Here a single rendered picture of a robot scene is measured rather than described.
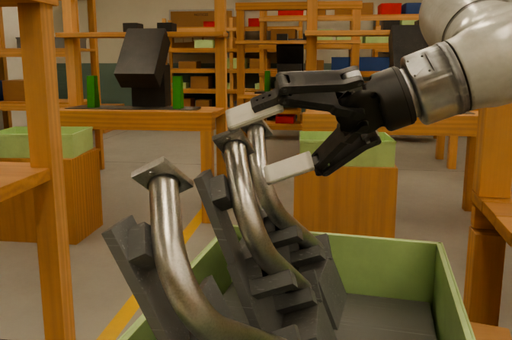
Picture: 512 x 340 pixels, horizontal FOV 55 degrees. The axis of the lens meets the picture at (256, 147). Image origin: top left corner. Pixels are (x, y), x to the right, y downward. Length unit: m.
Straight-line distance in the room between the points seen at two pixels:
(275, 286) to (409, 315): 0.36
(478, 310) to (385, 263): 0.84
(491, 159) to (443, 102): 1.03
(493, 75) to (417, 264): 0.47
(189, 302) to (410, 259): 0.59
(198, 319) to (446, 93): 0.36
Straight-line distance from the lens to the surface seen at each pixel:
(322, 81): 0.56
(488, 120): 1.60
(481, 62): 0.60
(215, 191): 0.61
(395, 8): 8.20
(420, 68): 0.60
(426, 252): 0.97
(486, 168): 1.63
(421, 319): 0.94
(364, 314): 0.93
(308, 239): 0.88
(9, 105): 6.04
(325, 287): 0.87
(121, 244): 0.48
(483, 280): 1.74
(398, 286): 0.99
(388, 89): 0.59
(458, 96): 0.60
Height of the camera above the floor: 1.29
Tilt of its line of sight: 10 degrees down
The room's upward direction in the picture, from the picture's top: straight up
